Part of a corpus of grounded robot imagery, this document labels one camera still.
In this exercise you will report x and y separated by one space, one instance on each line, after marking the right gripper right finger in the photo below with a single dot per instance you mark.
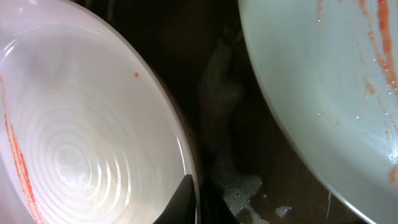
214 209

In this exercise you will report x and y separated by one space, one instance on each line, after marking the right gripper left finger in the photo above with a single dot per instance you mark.
181 208

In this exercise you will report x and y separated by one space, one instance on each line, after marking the pinkish white plate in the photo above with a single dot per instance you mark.
88 134

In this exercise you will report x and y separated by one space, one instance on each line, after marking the pale grey-green plate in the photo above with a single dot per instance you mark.
328 72

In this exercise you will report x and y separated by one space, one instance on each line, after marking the large black plate tray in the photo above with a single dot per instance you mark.
197 49

